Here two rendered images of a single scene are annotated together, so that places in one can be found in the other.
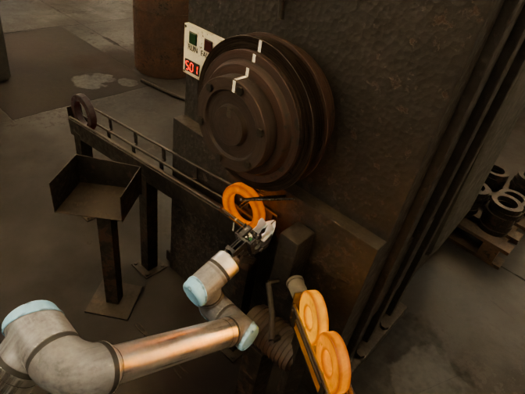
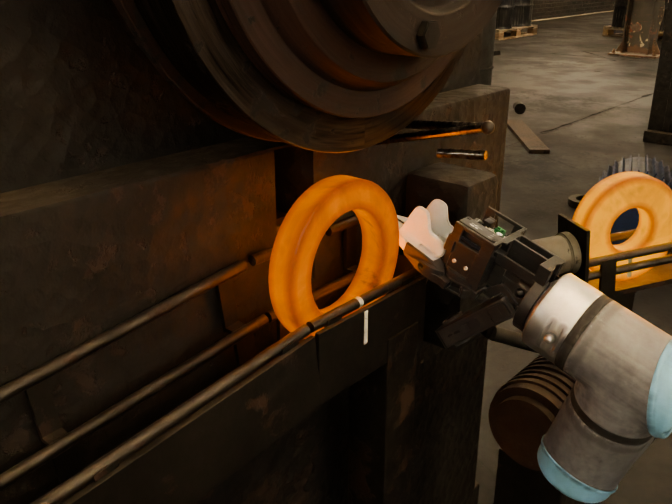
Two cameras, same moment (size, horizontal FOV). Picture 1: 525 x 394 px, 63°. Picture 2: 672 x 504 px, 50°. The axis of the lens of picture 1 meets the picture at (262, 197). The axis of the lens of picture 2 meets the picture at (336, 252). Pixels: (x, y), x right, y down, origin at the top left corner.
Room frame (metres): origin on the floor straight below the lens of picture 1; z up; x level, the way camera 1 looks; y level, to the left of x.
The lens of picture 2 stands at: (1.13, 0.78, 1.05)
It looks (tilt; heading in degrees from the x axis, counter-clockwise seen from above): 22 degrees down; 275
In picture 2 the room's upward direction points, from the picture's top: straight up
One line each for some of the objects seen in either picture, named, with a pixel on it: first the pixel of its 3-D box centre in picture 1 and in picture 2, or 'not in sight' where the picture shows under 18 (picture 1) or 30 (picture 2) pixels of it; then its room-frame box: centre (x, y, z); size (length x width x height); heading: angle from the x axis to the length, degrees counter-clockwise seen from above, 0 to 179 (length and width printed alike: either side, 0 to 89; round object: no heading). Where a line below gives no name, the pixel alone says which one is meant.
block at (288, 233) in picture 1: (291, 257); (445, 256); (1.06, -0.14, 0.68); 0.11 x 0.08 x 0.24; 144
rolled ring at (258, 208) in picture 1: (243, 207); (338, 260); (1.19, 0.06, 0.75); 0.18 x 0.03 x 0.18; 54
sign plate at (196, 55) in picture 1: (208, 59); not in sight; (1.48, 0.27, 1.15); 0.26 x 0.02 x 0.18; 54
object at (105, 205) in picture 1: (104, 243); not in sight; (1.26, 0.62, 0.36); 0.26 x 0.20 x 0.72; 89
